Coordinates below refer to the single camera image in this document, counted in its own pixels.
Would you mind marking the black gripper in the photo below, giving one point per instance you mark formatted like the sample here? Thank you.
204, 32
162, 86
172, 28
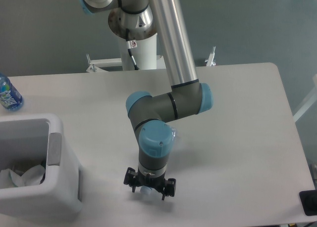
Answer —
136, 179

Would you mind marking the crushed clear plastic bottle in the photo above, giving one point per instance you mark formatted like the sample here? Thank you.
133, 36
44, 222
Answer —
146, 190

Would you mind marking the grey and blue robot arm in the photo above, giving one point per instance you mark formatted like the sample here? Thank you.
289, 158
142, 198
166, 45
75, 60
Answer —
188, 96

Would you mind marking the white trash can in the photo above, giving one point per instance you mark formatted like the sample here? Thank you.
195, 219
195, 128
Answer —
38, 139

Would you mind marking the black device at table edge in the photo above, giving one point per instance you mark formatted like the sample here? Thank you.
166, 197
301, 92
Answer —
309, 202

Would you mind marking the blue labelled water bottle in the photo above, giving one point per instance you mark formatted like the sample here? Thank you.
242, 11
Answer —
10, 98

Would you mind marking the white clamp bracket with screw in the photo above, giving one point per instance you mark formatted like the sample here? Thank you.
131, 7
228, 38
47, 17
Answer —
210, 61

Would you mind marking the white frame at right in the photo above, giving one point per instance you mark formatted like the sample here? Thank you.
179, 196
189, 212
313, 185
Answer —
309, 100

